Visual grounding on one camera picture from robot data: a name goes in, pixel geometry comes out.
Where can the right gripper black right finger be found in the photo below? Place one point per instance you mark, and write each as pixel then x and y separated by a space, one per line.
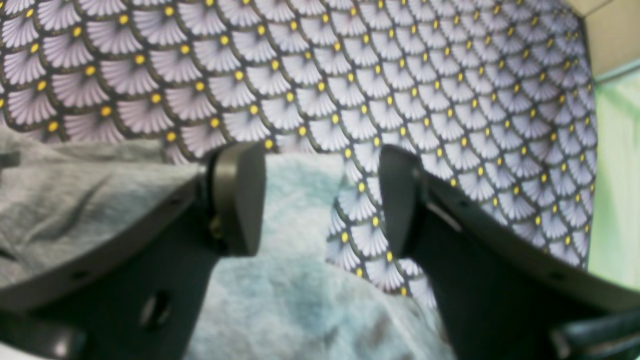
pixel 499 297

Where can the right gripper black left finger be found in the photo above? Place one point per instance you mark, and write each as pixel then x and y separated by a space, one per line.
pixel 139 295

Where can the light grey T-shirt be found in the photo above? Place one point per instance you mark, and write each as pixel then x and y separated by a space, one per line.
pixel 286 303

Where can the fan-patterned table cloth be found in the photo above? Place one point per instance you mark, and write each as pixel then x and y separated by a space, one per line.
pixel 495 96

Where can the beige cardboard box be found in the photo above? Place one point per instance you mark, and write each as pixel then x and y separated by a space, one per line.
pixel 613 36

